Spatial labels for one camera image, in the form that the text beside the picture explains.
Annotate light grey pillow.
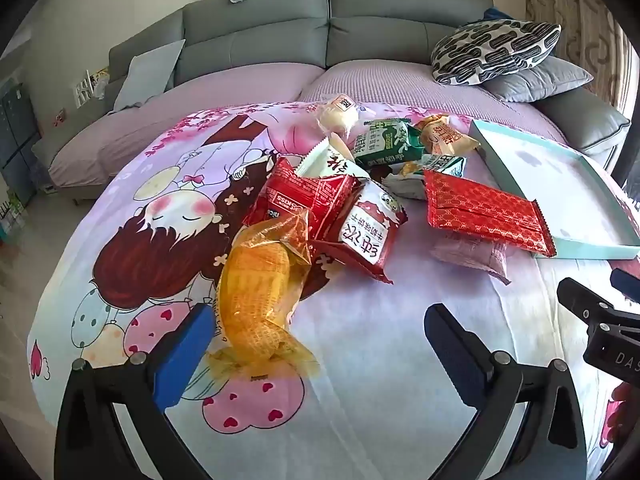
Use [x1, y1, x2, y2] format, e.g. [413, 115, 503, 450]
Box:
[112, 39, 186, 112]

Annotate dark red white-label packet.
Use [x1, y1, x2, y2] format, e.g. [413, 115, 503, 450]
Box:
[309, 180, 408, 286]

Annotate dark grey cabinet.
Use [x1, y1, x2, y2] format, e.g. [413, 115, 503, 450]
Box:
[0, 77, 42, 192]

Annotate white wall frame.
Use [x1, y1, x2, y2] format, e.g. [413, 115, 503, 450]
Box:
[74, 67, 111, 109]

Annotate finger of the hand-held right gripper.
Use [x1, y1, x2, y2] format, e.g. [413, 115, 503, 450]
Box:
[610, 269, 640, 306]
[556, 277, 618, 346]

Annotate orange tan snack packet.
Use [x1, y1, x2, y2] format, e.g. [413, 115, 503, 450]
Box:
[416, 114, 482, 157]

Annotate beige patterned curtain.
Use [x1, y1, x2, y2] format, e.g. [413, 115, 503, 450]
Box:
[522, 0, 626, 106]

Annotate bright red snack packet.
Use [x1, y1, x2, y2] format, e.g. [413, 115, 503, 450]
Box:
[242, 157, 362, 253]

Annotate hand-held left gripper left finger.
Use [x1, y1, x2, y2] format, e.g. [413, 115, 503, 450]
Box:
[54, 302, 216, 480]

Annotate pink snack packet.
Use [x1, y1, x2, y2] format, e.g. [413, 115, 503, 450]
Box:
[430, 232, 513, 286]

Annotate yellow clear snack packet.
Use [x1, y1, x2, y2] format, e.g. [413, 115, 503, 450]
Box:
[207, 209, 322, 382]

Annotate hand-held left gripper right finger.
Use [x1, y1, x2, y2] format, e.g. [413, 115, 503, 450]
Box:
[424, 303, 587, 480]

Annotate cartoon printed blanket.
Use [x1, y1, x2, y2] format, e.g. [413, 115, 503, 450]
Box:
[27, 100, 640, 480]

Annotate round biscuit green-edged packet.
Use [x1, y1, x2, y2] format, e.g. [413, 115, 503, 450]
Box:
[382, 159, 431, 200]

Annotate teal cardboard box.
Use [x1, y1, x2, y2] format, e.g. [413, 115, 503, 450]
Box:
[467, 120, 640, 261]

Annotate round bun clear packet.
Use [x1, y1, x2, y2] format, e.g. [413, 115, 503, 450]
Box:
[306, 94, 362, 137]

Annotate pink sofa cover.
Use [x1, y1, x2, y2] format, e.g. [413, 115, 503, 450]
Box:
[47, 62, 581, 206]

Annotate small green-topped snack packet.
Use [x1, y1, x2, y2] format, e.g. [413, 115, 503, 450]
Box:
[420, 152, 468, 178]

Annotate red gold patterned packet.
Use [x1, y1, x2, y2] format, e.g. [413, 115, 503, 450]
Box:
[423, 170, 557, 259]

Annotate black white patterned pillow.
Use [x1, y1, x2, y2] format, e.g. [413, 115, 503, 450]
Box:
[431, 19, 562, 85]

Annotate grey sofa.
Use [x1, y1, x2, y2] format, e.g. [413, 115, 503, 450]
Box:
[30, 0, 632, 206]

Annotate green floor object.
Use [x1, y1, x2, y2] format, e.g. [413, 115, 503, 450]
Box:
[0, 187, 24, 246]

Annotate white packet red characters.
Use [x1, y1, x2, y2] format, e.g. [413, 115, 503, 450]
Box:
[294, 140, 372, 181]

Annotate dark green biscuit packet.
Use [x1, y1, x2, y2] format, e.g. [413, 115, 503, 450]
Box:
[354, 119, 427, 168]

